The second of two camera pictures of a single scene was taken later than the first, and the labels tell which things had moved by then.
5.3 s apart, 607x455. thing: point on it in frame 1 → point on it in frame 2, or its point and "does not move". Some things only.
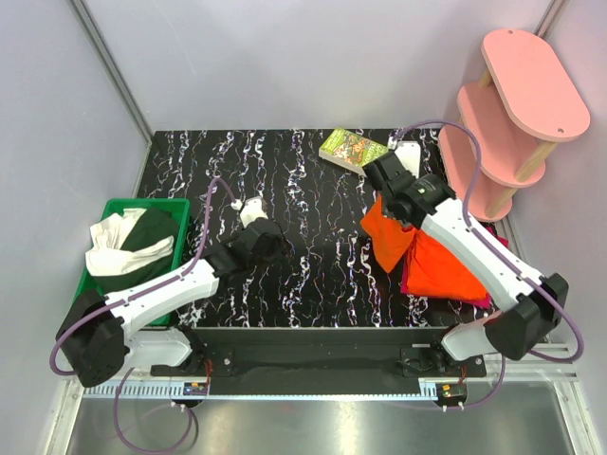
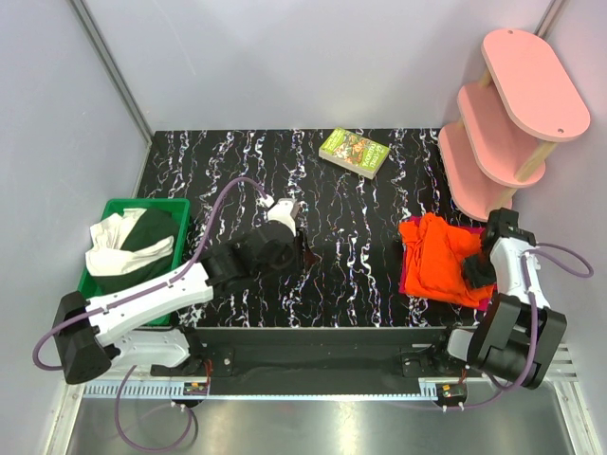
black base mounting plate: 323,361 does not move
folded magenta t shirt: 501,240 does not move
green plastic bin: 87,283 does not move
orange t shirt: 391,238 → 434,252
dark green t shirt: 152,226 does not move
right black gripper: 416,177 → 475,280
